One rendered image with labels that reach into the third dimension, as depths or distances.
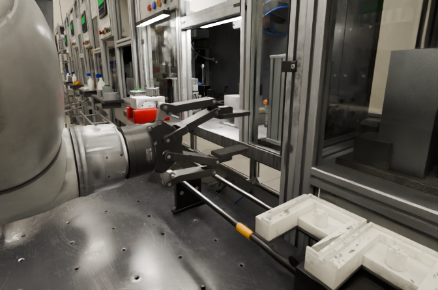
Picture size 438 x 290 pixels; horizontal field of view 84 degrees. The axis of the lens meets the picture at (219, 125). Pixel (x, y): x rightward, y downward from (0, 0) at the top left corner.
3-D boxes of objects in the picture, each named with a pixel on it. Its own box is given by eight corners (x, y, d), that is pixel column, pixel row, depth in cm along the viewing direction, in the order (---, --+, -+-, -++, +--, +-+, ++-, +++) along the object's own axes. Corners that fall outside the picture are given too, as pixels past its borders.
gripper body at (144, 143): (130, 191, 33) (191, 174, 38) (125, 130, 31) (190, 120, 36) (116, 172, 39) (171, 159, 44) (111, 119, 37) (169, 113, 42)
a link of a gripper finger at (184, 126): (156, 141, 40) (153, 133, 39) (210, 111, 45) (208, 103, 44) (166, 147, 36) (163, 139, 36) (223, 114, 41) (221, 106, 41)
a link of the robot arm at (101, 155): (73, 135, 27) (128, 128, 30) (66, 121, 34) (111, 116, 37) (83, 210, 29) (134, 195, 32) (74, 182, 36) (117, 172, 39)
